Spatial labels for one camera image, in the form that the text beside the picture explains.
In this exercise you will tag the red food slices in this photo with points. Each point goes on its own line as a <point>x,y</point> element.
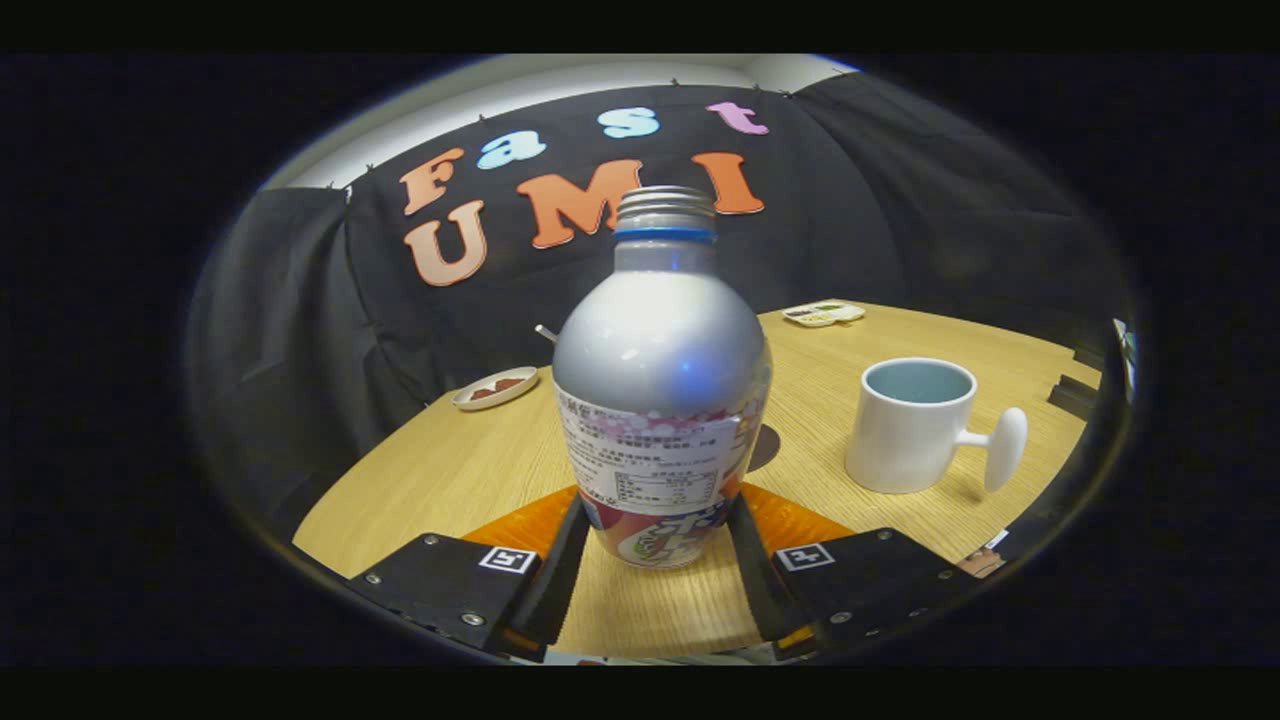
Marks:
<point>497,387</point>

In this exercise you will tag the wooden table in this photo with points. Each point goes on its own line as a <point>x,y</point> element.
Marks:
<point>470,470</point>

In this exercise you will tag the black block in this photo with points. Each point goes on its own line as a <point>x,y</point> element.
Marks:
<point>1075,397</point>
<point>1090,358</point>

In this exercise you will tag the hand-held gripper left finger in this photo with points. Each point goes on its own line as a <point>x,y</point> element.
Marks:
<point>558,585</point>

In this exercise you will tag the glass jar with spoon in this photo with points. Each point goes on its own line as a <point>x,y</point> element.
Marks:
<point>546,333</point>

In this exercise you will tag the white plate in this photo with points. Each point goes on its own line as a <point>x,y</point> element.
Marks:
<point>467,400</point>

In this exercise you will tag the white cup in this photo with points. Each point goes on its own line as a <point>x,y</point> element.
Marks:
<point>905,450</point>

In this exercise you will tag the black backdrop cloth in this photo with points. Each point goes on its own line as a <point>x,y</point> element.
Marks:
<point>880,200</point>

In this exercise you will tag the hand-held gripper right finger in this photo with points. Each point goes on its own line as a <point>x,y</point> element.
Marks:
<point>760,590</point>

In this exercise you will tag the silver juice bottle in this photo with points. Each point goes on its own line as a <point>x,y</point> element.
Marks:
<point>660,350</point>

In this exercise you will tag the brown round coaster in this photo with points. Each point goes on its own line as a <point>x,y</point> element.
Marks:
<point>767,447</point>

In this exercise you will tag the white compartment tray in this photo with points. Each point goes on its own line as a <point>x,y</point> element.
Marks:
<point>822,315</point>

